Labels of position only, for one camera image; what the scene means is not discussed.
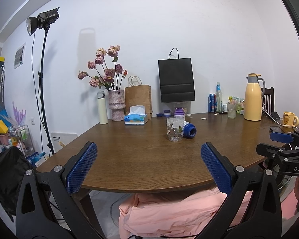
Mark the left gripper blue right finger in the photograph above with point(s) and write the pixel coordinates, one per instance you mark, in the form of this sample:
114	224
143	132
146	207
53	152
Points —
252	207

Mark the dried pink roses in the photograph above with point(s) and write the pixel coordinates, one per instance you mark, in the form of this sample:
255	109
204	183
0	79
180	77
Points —
109	73

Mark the small purple white jar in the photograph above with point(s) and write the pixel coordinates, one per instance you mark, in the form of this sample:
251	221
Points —
167	113

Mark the black smartphone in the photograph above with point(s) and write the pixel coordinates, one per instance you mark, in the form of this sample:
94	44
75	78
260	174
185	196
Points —
276	129

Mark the snack packets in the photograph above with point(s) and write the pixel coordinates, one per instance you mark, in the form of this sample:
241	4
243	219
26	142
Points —
241	104

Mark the wire storage rack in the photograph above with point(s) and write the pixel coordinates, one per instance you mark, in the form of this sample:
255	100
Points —
20	137

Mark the pink ceramic vase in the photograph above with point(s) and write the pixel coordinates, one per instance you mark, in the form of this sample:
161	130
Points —
117	104

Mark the purple supplement bottle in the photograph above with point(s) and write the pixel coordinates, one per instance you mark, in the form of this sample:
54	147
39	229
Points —
179	113

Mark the clear plastic cup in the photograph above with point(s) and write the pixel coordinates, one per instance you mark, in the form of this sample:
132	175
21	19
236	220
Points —
174	128

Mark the yellow mug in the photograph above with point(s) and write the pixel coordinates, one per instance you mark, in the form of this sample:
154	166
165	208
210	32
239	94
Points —
290	119

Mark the blue tissue box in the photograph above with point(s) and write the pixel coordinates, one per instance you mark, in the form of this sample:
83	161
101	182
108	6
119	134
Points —
136	116

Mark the black paper bag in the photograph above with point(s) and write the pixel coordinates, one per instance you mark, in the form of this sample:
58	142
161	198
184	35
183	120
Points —
176	78

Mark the pink jacket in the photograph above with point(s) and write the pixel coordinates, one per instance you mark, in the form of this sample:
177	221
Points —
175	214

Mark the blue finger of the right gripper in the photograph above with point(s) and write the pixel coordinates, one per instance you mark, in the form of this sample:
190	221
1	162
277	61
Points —
278	154
281	137

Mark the dark wooden chair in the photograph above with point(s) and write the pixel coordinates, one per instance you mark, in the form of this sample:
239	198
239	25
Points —
268	101

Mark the yellow thermos jug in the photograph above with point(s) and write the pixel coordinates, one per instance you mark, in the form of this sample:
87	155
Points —
254	93

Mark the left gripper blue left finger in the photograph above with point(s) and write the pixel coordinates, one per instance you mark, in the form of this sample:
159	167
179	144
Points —
46	206

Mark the glass soda bottle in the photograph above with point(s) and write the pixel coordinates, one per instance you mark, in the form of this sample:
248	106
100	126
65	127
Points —
218	98

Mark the white thermos bottle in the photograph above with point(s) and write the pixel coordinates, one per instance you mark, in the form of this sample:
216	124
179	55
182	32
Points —
102	110

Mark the black power adapter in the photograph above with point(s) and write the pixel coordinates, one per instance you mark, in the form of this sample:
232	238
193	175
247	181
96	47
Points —
275	115

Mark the clear jar with oats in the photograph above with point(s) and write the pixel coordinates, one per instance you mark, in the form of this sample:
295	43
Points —
185	106

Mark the brown paper bag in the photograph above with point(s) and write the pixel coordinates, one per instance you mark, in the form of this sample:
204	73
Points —
137	93

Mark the drinking glass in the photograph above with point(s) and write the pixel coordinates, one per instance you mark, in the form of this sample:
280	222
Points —
232	109

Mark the blue drink can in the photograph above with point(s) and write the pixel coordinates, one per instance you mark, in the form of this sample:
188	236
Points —
212	103

